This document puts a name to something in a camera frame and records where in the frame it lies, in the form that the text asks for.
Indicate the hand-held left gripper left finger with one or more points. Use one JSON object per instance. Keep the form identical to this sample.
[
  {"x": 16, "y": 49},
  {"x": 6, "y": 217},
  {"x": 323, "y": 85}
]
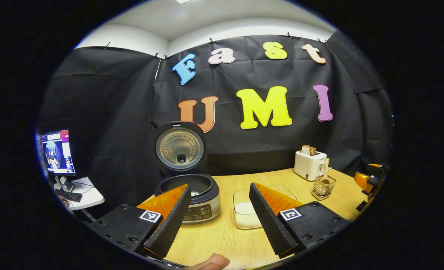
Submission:
[{"x": 173, "y": 221}]

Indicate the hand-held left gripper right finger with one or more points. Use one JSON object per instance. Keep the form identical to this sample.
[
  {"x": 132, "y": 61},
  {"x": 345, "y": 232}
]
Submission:
[{"x": 268, "y": 221}]

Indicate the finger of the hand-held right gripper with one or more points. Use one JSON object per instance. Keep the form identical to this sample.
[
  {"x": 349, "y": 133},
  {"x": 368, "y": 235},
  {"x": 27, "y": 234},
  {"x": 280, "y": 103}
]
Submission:
[
  {"x": 375, "y": 167},
  {"x": 361, "y": 180}
]

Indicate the white rice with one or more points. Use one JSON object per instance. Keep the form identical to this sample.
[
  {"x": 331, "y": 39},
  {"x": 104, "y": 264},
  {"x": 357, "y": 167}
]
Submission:
[{"x": 244, "y": 215}]

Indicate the clear plastic rice container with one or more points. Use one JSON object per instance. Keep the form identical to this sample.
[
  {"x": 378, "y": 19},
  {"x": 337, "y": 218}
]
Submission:
[{"x": 240, "y": 198}]

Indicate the wooden spoon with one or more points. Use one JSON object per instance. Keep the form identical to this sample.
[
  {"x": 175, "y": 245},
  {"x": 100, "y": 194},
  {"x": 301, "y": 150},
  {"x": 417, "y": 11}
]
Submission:
[{"x": 325, "y": 172}]

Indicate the grey silver rice cooker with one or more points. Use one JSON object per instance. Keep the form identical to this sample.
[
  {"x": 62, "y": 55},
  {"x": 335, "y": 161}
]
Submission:
[{"x": 203, "y": 198}]

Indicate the white toaster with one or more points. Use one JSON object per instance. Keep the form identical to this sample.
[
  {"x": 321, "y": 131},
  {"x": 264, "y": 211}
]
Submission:
[{"x": 308, "y": 165}]

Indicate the toasted bread slice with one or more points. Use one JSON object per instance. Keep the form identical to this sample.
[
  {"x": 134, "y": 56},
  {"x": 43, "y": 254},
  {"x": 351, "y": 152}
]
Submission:
[{"x": 308, "y": 150}]

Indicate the white side table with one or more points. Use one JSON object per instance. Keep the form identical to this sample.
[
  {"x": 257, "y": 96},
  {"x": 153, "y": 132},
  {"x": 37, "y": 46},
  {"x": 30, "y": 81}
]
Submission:
[{"x": 90, "y": 193}]

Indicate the black keyboard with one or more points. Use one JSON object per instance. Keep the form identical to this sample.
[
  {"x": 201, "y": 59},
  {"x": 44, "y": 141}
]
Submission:
[{"x": 69, "y": 195}]

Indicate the black backdrop cloth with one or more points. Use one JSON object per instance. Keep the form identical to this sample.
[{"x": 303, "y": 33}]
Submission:
[{"x": 132, "y": 112}]

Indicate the computer monitor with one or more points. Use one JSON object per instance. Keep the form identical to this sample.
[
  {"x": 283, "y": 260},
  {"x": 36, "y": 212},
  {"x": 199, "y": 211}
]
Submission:
[{"x": 57, "y": 152}]

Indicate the ceiling light panel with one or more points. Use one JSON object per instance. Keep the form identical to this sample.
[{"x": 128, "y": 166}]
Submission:
[{"x": 184, "y": 1}]

